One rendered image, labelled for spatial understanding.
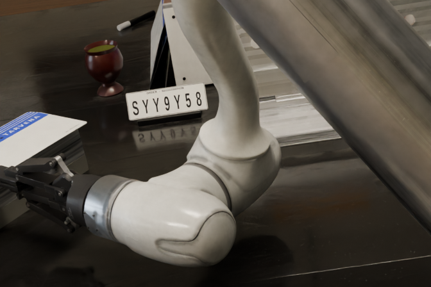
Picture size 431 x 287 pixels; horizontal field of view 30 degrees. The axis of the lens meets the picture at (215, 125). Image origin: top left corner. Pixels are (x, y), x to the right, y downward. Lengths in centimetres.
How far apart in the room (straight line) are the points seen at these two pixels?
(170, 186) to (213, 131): 11
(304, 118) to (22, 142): 51
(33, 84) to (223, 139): 94
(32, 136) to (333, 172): 52
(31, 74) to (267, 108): 71
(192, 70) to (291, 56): 112
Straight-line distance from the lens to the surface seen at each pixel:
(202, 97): 161
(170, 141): 153
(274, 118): 152
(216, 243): 103
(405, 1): 158
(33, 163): 123
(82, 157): 148
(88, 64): 177
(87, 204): 112
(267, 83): 155
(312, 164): 138
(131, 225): 106
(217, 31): 92
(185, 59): 172
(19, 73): 207
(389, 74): 61
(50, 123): 146
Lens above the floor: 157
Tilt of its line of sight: 25 degrees down
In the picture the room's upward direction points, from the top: 9 degrees counter-clockwise
